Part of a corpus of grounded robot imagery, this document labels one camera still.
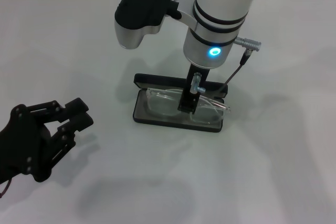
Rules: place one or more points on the white black wrist camera box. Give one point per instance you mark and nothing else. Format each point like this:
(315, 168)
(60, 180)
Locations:
(141, 11)

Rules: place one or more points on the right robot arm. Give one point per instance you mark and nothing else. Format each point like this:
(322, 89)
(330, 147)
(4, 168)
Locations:
(220, 16)

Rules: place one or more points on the black glasses case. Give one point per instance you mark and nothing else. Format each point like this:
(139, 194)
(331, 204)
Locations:
(178, 119)

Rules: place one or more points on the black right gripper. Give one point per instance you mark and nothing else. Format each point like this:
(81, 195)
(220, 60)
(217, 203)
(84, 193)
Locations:
(195, 87)

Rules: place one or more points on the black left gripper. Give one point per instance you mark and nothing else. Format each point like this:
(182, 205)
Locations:
(21, 145)

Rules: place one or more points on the clear white glasses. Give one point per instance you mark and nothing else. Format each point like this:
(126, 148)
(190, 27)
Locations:
(168, 103)

